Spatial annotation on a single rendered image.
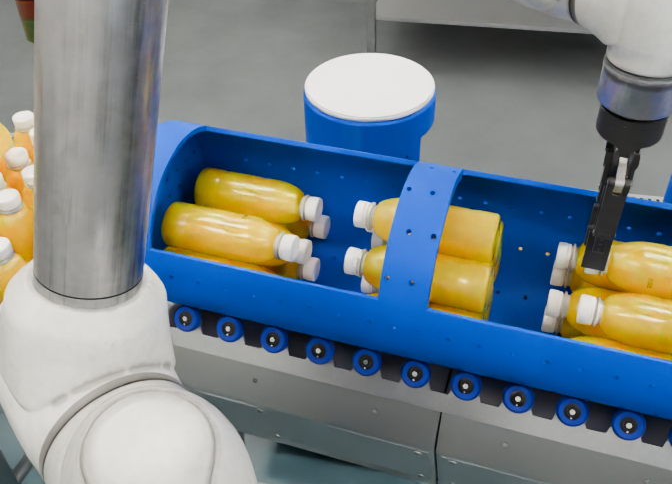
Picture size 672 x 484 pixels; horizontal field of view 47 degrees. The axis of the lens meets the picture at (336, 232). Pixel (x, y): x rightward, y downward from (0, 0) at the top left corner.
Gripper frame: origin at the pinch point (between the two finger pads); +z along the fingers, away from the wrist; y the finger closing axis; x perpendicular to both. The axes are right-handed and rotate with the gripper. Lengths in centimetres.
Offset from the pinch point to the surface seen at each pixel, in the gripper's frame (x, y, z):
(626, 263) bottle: -3.9, -2.2, 1.5
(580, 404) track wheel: -2.5, -10.7, 21.2
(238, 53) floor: 173, 242, 121
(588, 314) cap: -0.6, -7.6, 6.8
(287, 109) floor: 128, 198, 120
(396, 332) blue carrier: 23.2, -14.9, 10.5
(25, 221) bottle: 89, -7, 14
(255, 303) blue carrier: 43.8, -14.8, 11.3
